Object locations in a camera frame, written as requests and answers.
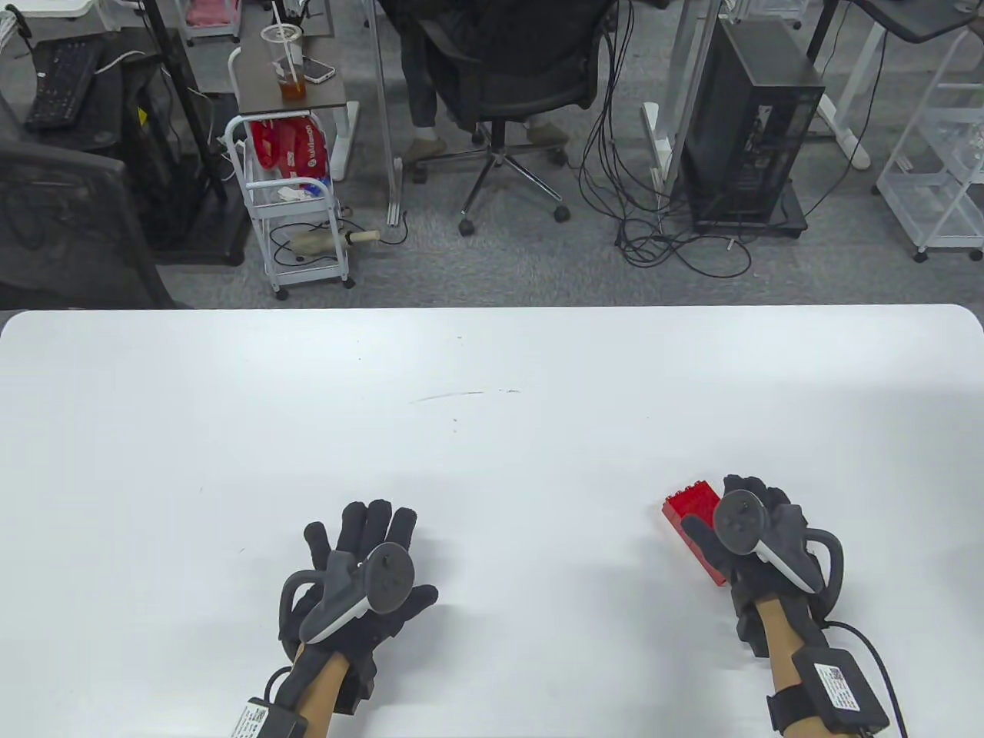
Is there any grey controller on right glove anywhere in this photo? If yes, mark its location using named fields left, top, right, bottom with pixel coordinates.
left=713, top=490, right=846, bottom=617

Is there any white desk leg frame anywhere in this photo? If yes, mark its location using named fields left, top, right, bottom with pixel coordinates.
left=799, top=0, right=885, bottom=171

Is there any red plastic bag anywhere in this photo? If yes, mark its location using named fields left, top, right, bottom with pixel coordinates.
left=250, top=117, right=333, bottom=181

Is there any person's right forearm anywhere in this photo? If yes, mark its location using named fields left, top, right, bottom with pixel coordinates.
left=753, top=598, right=812, bottom=738

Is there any person's right hand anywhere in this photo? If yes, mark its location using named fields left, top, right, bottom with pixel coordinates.
left=681, top=474, right=827, bottom=658

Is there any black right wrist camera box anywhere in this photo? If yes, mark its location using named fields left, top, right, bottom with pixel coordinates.
left=767, top=647, right=893, bottom=733

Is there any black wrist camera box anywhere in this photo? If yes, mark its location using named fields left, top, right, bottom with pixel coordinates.
left=228, top=694, right=310, bottom=738
left=767, top=647, right=893, bottom=733

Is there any black computer tower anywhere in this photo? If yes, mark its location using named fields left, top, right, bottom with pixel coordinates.
left=680, top=15, right=827, bottom=235

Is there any person's left forearm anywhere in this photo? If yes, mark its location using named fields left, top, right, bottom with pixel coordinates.
left=296, top=650, right=353, bottom=738

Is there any beige handheld tool in cart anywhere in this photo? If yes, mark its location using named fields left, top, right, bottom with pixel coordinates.
left=288, top=228, right=382, bottom=258

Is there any grey controller on left glove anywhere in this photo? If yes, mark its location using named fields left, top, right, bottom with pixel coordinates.
left=278, top=543, right=417, bottom=656

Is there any white rolling cart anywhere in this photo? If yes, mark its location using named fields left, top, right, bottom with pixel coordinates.
left=224, top=111, right=358, bottom=301

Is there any white wire shelf rack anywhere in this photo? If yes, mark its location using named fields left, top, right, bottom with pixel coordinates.
left=875, top=23, right=984, bottom=264

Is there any plastic cup with brown drink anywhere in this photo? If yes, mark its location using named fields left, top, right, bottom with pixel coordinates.
left=260, top=23, right=308, bottom=101

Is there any dark mesh chair back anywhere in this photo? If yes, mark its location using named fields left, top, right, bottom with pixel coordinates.
left=0, top=100, right=193, bottom=310

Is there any black keyboard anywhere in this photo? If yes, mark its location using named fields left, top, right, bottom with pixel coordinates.
left=23, top=37, right=105, bottom=131

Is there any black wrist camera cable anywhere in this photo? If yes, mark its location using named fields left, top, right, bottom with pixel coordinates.
left=824, top=619, right=910, bottom=738

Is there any grey controller on glove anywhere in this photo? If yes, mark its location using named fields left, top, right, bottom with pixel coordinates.
left=713, top=490, right=846, bottom=617
left=278, top=543, right=417, bottom=656

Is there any black office chair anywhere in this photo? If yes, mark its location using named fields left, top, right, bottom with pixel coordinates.
left=415, top=0, right=616, bottom=237

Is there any red toy brick block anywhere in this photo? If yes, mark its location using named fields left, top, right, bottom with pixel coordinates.
left=663, top=480, right=733, bottom=587

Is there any small brown side desk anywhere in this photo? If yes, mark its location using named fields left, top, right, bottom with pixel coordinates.
left=233, top=0, right=362, bottom=181

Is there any person's left hand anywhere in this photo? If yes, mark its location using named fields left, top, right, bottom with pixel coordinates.
left=277, top=500, right=440, bottom=693

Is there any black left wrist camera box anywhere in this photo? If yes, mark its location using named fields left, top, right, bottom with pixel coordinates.
left=228, top=694, right=310, bottom=738

